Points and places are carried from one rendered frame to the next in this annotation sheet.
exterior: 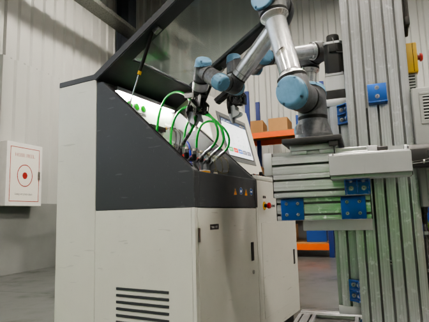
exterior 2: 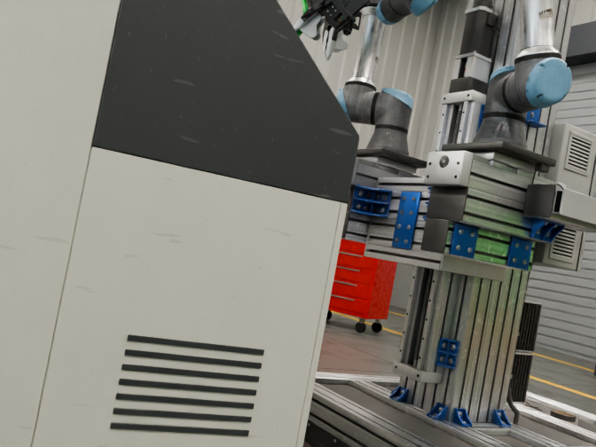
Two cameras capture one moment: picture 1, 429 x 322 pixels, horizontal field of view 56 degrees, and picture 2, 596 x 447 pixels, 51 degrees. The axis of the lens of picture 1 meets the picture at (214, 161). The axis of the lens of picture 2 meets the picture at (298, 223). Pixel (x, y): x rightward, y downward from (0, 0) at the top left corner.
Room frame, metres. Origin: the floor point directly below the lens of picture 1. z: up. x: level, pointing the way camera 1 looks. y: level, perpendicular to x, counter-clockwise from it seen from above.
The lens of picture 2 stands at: (0.93, 1.30, 0.67)
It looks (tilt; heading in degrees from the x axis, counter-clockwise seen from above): 2 degrees up; 308
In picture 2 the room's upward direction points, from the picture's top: 11 degrees clockwise
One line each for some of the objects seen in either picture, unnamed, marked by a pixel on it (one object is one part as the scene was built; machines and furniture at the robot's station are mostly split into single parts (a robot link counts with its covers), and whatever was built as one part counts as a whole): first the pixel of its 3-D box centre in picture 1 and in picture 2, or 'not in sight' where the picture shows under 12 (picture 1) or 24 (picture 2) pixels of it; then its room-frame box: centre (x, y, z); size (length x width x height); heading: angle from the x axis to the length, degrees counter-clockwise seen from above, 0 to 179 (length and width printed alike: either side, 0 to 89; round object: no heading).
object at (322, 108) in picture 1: (311, 100); (509, 93); (1.60, -0.40, 1.20); 0.13 x 0.12 x 0.14; 143
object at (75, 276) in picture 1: (157, 216); (16, 165); (2.70, 0.39, 0.75); 1.40 x 0.28 x 1.50; 151
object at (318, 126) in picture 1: (313, 129); (501, 134); (1.61, -0.40, 1.09); 0.15 x 0.15 x 0.10
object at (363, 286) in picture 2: not in sight; (349, 281); (4.18, -3.79, 0.43); 0.70 x 0.46 x 0.86; 5
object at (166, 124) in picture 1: (171, 144); not in sight; (2.51, 0.27, 1.20); 0.13 x 0.03 x 0.31; 151
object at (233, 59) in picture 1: (233, 65); not in sight; (2.03, -0.12, 1.53); 0.09 x 0.08 x 0.11; 112
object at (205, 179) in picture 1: (226, 191); not in sight; (2.06, -0.06, 0.87); 0.62 x 0.04 x 0.16; 151
